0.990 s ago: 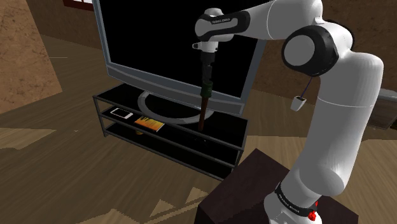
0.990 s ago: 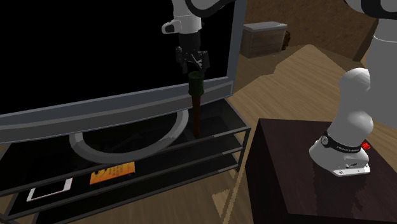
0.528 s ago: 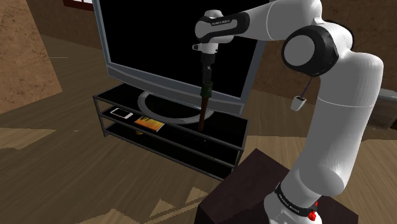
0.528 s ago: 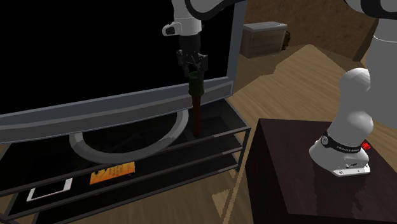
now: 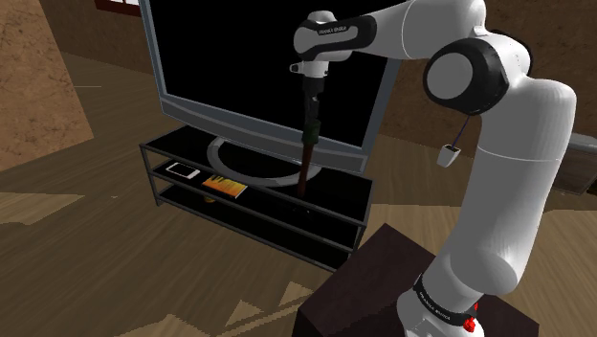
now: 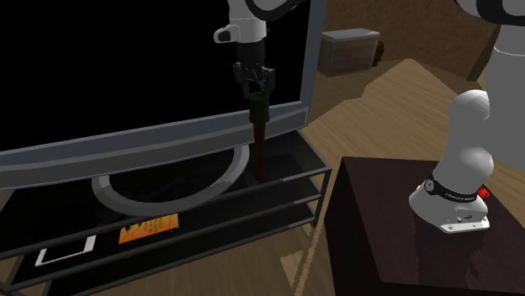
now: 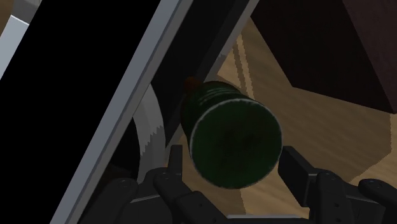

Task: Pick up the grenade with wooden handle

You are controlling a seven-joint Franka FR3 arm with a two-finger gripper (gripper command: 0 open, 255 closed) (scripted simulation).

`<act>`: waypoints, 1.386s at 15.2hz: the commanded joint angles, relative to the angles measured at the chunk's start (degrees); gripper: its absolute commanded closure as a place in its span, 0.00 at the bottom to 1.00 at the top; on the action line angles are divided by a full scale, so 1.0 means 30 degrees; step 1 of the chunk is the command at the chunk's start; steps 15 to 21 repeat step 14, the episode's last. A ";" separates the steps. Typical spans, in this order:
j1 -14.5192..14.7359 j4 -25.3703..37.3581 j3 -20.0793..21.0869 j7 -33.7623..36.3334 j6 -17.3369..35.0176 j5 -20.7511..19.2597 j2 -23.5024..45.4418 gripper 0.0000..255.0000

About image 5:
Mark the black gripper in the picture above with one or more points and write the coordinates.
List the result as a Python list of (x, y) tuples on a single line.
[(312, 87)]

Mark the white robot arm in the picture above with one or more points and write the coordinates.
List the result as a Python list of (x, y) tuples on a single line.
[(513, 186)]

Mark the brown stick with green end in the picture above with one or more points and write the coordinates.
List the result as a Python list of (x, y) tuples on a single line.
[(305, 161)]

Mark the large flat screen television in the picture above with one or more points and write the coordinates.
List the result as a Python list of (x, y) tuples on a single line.
[(233, 56)]

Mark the black television shelf rack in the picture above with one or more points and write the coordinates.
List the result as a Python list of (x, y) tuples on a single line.
[(326, 205)]

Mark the orange book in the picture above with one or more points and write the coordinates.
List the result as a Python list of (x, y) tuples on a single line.
[(224, 186)]

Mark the small white hanging cup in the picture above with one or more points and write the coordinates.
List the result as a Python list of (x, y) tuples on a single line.
[(447, 156)]

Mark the white phone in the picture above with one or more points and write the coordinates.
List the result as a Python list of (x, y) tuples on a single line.
[(183, 170)]

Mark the dark robot stand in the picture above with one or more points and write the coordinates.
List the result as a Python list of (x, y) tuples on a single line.
[(373, 284)]

